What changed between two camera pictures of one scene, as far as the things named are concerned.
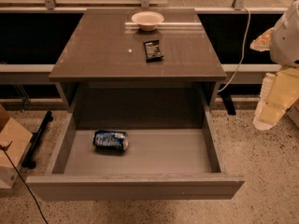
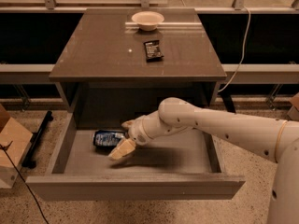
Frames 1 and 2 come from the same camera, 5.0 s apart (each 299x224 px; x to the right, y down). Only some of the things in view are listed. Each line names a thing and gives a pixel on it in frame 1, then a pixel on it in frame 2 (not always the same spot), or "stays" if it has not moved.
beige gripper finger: x=278 y=92 → x=123 y=147
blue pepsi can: x=110 y=139 stays
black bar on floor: x=35 y=139 stays
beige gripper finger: x=263 y=43 → x=129 y=123
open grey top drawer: x=172 y=163 stays
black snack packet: x=152 y=51 stays
